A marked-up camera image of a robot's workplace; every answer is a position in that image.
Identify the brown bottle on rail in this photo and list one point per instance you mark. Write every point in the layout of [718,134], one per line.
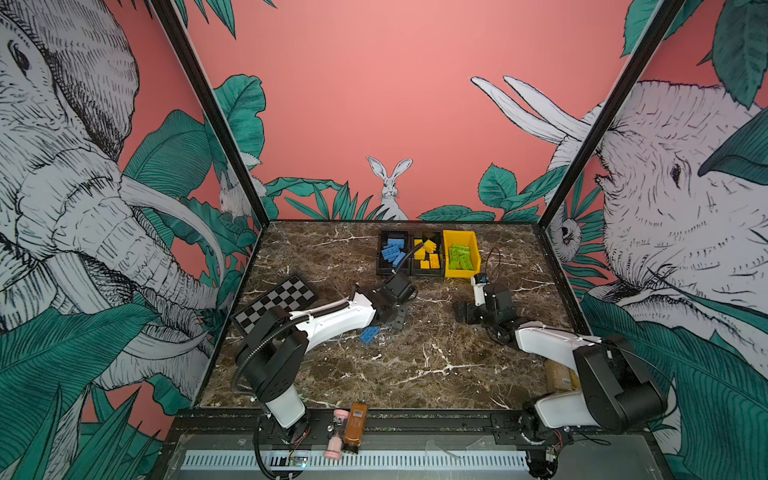
[355,426]

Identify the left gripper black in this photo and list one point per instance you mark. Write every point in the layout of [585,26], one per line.
[401,317]

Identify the yellow lego brick long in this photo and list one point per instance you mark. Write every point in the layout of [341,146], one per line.
[420,252]

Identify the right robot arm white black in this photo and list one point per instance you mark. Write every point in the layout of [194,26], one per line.
[616,391]

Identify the pink bottle on rail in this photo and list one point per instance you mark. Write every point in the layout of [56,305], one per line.
[336,430]

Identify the white vent strip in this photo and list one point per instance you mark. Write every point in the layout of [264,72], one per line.
[376,460]

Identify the blue lego brick angled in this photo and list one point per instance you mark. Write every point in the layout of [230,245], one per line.
[369,334]

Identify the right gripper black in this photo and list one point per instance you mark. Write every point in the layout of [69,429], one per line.
[461,312]

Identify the checkerboard calibration board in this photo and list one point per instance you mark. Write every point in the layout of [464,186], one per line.
[292,294]

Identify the glass spice jar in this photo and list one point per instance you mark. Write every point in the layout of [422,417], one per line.
[560,378]

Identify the blue lego brick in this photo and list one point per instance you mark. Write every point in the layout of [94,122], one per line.
[400,260]
[396,242]
[389,254]

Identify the black bin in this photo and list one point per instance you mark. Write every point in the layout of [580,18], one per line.
[436,237]
[384,268]

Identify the black front rail frame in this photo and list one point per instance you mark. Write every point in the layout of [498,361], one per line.
[567,453]

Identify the green lego brick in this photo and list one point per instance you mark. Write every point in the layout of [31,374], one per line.
[461,264]
[460,251]

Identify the yellow storage bin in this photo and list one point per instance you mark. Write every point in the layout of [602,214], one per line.
[467,238]

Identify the blue lego brick front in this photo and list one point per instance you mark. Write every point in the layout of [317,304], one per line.
[396,242]

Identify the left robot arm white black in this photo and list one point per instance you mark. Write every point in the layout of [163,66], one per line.
[272,352]

